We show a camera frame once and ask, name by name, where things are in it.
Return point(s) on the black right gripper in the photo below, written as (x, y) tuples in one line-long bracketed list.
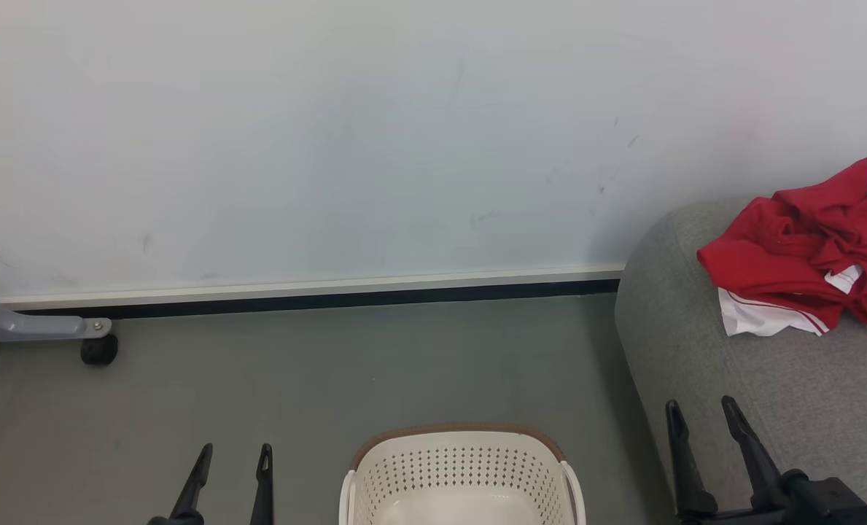
[(739, 516)]

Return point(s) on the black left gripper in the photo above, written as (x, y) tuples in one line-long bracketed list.
[(174, 520)]

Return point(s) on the red and white clothing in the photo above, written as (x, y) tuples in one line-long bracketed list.
[(805, 248)]

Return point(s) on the beige plastic laundry basket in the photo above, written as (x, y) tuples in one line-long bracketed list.
[(462, 481)]

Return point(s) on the grey fabric sofa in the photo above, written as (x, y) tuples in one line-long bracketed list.
[(768, 408)]

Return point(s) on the black caster wheel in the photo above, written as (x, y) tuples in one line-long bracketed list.
[(99, 350)]

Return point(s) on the white and black baseboard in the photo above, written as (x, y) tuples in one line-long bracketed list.
[(309, 292)]

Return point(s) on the grey metal stand leg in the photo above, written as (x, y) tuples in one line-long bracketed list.
[(25, 321)]

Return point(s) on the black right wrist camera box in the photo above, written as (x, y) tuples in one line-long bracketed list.
[(830, 503)]

